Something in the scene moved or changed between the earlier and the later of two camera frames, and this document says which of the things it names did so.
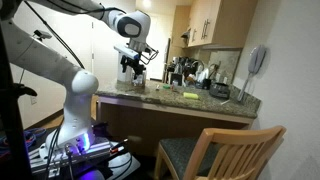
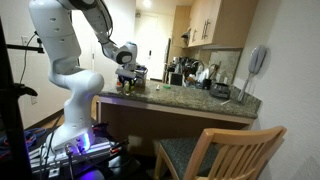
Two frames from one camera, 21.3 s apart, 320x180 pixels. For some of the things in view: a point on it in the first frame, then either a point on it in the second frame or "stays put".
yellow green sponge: (190, 95) to (126, 86)
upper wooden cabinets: (216, 23) stays put
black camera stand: (14, 164) stays put
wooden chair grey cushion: (233, 153) stays put
